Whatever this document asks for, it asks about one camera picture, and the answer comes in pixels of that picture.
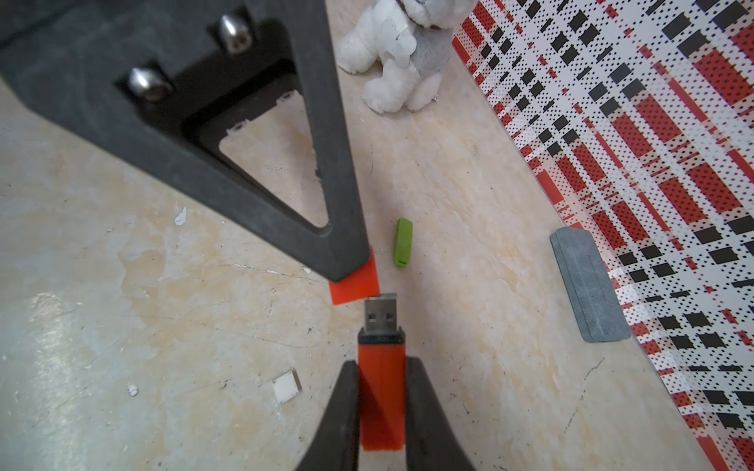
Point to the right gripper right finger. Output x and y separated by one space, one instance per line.
430 441

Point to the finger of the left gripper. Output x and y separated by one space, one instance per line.
159 84

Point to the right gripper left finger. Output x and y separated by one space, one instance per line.
335 445

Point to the red usb drive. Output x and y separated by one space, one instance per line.
382 376

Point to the red usb cap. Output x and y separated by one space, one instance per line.
362 284

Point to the green usb drive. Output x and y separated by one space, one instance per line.
402 254

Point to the white usb cap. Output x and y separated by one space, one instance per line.
287 386

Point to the grey rectangular box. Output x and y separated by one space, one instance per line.
598 314

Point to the husky plush toy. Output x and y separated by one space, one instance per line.
412 40

